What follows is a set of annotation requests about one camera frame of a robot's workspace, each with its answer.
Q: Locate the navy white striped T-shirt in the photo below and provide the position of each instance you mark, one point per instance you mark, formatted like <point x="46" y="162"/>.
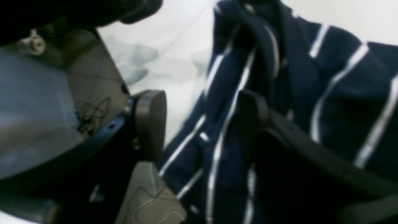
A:
<point x="341" y="91"/>

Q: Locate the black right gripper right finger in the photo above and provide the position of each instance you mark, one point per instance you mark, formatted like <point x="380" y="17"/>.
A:
<point x="304" y="183"/>

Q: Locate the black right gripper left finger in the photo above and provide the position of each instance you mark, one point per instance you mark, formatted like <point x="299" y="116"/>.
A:
<point x="87" y="184"/>

